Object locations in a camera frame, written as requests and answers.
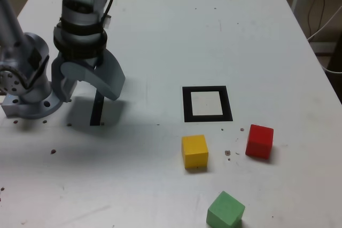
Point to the black tape strip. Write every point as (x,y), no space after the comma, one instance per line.
(96,116)

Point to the brown board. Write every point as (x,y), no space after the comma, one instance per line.
(323,47)

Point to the green cube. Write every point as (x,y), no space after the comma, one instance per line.
(224,210)

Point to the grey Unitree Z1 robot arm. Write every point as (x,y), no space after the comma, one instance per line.
(26,51)

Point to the yellow cube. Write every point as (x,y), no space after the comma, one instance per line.
(195,150)

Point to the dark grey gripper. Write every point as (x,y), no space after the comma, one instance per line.
(92,61)

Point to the red cube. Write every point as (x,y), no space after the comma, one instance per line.
(259,142)

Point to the black tape square outline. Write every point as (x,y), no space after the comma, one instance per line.
(187,105)

